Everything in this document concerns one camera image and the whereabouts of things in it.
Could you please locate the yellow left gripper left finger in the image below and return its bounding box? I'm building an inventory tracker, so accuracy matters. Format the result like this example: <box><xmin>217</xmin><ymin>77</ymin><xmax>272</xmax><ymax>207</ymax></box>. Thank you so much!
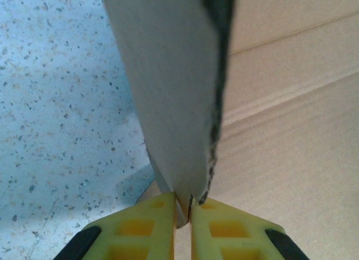
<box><xmin>57</xmin><ymin>191</ymin><xmax>177</xmax><ymax>260</ymax></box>

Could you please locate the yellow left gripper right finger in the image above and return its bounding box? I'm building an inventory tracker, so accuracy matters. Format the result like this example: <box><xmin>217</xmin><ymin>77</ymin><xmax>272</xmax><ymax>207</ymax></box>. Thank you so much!
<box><xmin>190</xmin><ymin>197</ymin><xmax>306</xmax><ymax>260</ymax></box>

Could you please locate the brown cardboard box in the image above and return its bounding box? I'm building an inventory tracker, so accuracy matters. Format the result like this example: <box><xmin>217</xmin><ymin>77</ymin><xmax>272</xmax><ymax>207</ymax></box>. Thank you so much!
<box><xmin>100</xmin><ymin>0</ymin><xmax>359</xmax><ymax>260</ymax></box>

